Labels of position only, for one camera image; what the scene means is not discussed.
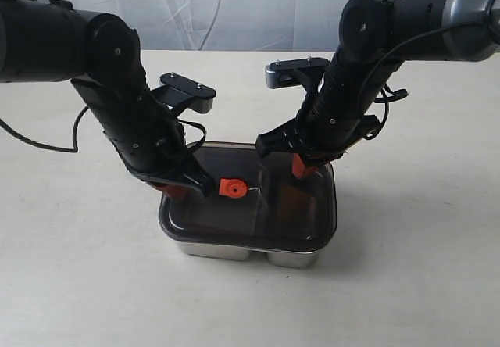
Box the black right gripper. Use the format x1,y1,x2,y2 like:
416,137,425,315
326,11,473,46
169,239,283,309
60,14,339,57
255,107,381,179

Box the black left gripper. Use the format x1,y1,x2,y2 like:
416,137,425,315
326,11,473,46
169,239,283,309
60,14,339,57
102,88,214,202

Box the dark transparent lunch box lid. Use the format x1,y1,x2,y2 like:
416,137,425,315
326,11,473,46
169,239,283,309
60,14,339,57
159,141,337,252

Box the yellow toy cheese wedge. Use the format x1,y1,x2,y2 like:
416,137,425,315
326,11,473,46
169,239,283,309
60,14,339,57
277,184,316,228

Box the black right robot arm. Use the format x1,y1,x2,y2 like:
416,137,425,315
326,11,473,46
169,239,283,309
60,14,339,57
255,0,499,178

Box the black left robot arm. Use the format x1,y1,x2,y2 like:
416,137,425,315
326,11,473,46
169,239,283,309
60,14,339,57
1,0,216,195

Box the steel two-compartment lunch box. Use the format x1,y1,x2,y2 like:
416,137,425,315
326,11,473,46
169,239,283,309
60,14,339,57
162,227,337,269

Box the white wrinkled backdrop curtain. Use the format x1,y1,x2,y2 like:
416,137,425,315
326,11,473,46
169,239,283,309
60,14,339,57
38,0,348,52

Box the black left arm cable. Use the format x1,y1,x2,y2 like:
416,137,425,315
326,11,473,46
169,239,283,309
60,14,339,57
0,104,208,156

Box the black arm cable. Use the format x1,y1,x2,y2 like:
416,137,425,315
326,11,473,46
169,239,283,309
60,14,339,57
359,10,500,141
0,104,208,156

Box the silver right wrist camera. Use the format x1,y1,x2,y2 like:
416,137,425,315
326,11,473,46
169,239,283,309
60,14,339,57
265,57,330,91

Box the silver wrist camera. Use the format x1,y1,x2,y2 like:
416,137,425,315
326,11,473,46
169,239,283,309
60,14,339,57
152,73,216,117
265,57,330,91

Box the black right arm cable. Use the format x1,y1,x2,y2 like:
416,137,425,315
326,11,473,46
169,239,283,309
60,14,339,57
359,10,500,141

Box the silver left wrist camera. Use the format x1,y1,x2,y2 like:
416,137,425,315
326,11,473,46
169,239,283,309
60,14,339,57
152,73,216,117

